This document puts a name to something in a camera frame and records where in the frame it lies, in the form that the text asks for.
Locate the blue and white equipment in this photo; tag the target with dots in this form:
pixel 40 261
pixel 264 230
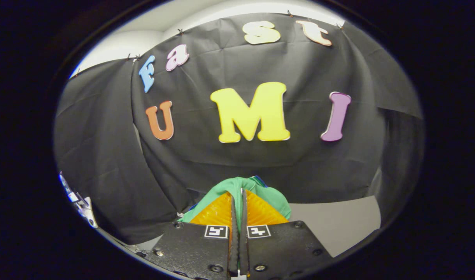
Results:
pixel 79 202

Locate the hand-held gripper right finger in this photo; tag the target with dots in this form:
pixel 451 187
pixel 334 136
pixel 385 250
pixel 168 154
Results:
pixel 284 249

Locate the green shirt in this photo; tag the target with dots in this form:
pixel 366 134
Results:
pixel 268 196

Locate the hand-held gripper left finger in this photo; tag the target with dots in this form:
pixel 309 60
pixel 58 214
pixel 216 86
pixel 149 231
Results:
pixel 194 252

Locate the black backdrop cloth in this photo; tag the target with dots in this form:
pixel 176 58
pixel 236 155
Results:
pixel 260 167

